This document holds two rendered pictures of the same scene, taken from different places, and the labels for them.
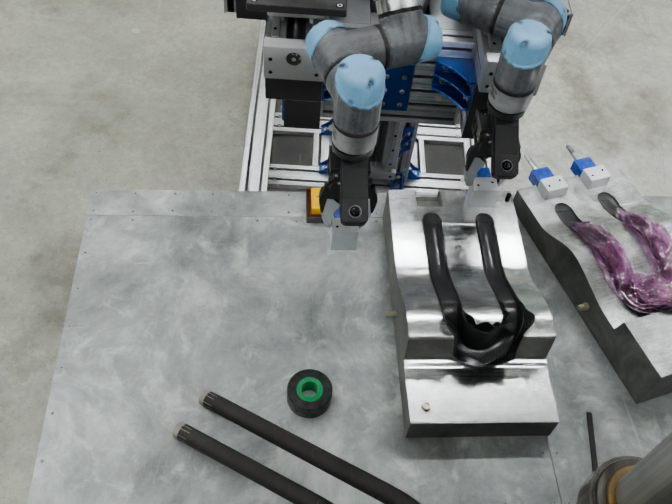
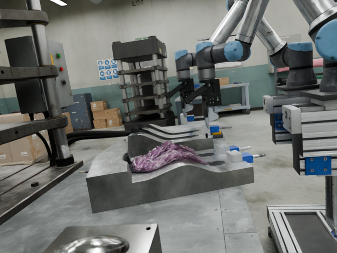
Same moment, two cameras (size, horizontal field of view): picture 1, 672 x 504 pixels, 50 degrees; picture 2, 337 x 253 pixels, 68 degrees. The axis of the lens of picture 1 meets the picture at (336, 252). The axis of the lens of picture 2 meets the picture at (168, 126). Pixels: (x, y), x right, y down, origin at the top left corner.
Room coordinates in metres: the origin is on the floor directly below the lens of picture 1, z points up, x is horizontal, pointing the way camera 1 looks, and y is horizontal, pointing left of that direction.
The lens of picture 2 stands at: (1.17, -1.39, 1.14)
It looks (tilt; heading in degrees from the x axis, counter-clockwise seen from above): 10 degrees down; 107
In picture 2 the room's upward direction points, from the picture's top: 7 degrees counter-clockwise
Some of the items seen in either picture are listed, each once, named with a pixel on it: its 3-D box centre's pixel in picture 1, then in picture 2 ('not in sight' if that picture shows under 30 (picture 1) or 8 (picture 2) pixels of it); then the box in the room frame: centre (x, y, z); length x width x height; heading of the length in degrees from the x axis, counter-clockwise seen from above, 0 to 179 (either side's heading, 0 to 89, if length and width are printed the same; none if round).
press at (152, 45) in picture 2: not in sight; (148, 89); (-0.88, 4.13, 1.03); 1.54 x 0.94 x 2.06; 98
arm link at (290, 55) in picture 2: not in sight; (299, 53); (1.49, 0.16, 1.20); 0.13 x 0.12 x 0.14; 117
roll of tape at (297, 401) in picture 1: (309, 393); not in sight; (0.57, 0.02, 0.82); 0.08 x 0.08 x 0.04
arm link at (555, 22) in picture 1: (531, 24); (228, 52); (1.13, -0.30, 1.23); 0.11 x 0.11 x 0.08; 67
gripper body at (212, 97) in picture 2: (498, 123); (210, 93); (1.04, -0.28, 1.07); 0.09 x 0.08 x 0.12; 7
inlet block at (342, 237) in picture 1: (343, 214); (192, 117); (0.90, -0.01, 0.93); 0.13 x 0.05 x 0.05; 8
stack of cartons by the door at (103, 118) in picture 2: not in sight; (107, 113); (-2.88, 5.50, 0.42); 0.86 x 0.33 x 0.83; 8
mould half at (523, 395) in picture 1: (465, 297); (161, 140); (0.78, -0.25, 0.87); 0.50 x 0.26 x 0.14; 8
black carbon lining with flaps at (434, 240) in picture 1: (474, 275); (162, 130); (0.80, -0.26, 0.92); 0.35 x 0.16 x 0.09; 8
